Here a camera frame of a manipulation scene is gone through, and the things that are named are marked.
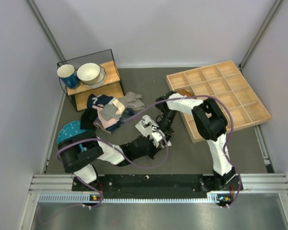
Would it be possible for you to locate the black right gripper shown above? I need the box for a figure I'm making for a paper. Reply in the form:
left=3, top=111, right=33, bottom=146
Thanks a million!
left=153, top=109, right=178, bottom=146

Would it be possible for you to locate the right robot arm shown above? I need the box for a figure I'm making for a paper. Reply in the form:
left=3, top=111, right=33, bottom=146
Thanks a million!
left=156, top=91, right=236, bottom=190

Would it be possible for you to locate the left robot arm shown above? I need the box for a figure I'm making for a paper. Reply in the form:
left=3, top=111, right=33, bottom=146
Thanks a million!
left=56, top=132, right=170, bottom=190

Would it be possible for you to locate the brown rolled underwear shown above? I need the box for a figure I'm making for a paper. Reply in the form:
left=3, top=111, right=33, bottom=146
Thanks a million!
left=177, top=89, right=193, bottom=96

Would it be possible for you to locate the navy striped underwear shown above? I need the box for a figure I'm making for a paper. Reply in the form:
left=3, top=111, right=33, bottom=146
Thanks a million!
left=94, top=108, right=137, bottom=134

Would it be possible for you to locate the taupe grey underwear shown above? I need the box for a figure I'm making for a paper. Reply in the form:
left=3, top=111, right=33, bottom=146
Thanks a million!
left=119, top=92, right=145, bottom=111

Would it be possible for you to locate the cream underwear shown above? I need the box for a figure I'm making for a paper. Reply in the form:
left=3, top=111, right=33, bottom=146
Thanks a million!
left=112, top=99, right=125, bottom=115

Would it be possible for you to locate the pink underwear navy trim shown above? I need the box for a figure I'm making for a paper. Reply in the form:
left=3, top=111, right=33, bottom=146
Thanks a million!
left=97, top=107, right=119, bottom=129

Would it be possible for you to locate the black underwear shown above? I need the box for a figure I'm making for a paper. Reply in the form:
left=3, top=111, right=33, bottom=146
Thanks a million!
left=80, top=108, right=98, bottom=130

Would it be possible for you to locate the navy blue underwear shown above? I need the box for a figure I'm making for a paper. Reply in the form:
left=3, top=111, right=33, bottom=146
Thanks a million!
left=86, top=94, right=115, bottom=108

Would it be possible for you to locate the wooden compartment tray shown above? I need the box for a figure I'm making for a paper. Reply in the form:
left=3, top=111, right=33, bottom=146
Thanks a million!
left=166, top=60, right=272, bottom=131

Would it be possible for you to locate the teal polka dot plate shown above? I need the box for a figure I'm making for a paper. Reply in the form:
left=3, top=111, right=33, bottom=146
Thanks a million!
left=57, top=120, right=88, bottom=149

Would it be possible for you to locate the white scalloped bowl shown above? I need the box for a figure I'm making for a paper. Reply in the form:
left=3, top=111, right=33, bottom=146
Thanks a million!
left=84, top=66, right=106, bottom=89

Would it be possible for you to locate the white ceramic bowl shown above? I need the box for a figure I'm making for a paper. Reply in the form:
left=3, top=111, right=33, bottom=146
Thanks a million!
left=77, top=63, right=101, bottom=85

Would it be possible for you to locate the blue white mug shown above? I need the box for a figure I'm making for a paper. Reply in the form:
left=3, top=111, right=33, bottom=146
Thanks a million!
left=57, top=64, right=80, bottom=89

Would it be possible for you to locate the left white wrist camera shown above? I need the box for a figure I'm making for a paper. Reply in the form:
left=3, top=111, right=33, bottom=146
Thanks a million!
left=149, top=129, right=165, bottom=148

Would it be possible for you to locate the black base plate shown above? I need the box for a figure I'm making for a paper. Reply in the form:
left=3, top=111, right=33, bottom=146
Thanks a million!
left=72, top=173, right=244, bottom=199

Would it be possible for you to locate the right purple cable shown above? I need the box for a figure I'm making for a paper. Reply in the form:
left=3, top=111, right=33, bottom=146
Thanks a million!
left=123, top=95, right=242, bottom=208

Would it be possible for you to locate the black wire wooden shelf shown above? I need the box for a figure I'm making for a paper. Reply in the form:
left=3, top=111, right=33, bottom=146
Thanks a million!
left=57, top=49, right=124, bottom=112

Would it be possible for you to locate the aluminium frame rail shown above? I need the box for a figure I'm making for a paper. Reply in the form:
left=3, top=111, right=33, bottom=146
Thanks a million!
left=21, top=173, right=288, bottom=230

